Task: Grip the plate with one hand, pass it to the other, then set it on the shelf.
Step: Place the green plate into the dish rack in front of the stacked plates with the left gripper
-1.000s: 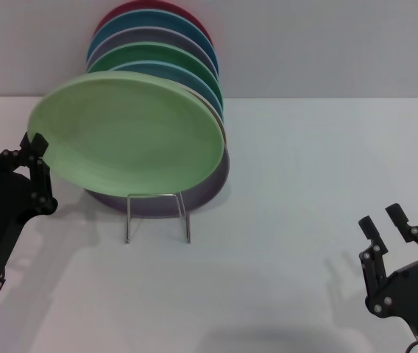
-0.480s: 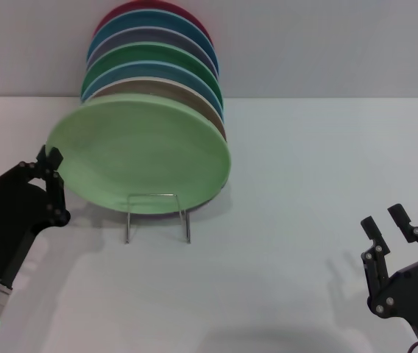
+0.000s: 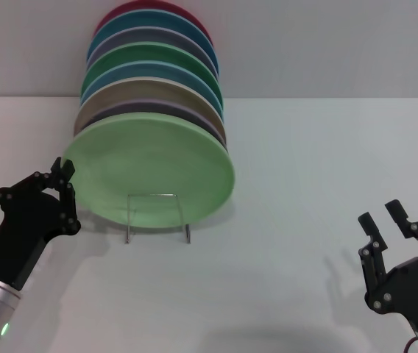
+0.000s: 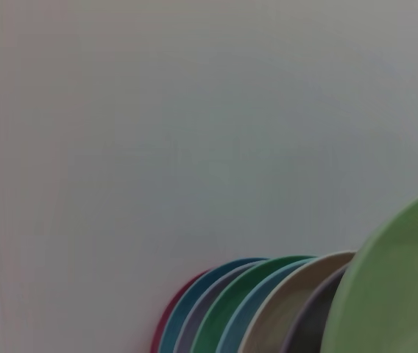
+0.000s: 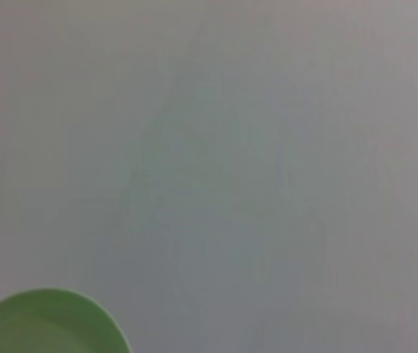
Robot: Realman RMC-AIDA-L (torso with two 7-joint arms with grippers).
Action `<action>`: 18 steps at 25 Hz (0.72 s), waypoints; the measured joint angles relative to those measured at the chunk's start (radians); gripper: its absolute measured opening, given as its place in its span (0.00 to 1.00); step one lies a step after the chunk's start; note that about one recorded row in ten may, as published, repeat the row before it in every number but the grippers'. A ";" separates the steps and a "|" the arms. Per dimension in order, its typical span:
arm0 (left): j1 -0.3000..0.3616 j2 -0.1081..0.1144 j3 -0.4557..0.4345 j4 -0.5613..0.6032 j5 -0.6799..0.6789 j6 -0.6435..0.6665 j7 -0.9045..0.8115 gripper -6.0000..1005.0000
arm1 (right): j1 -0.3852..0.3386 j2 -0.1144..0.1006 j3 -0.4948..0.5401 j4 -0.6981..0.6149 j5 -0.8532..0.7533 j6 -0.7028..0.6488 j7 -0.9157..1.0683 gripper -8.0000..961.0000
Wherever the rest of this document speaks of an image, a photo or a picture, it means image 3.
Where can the light blue plate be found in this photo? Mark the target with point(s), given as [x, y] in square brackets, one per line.
[146, 70]

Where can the maroon red plate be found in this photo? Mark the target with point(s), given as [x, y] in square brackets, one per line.
[118, 9]

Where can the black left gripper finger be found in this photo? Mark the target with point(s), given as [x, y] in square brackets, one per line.
[25, 185]
[69, 209]

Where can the light green plate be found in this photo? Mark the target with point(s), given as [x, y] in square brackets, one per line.
[150, 169]

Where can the beige plate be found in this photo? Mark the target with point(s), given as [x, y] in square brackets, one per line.
[139, 90]

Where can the grey purple plate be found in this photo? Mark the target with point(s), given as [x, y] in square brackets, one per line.
[150, 35]

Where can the teal blue plate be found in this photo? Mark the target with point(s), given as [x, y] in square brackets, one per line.
[150, 20]

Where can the lavender plate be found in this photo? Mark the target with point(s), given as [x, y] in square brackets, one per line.
[157, 106]

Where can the dark green plate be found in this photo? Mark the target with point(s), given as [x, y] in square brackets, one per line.
[150, 53]

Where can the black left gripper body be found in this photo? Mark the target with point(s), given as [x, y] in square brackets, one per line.
[21, 239]

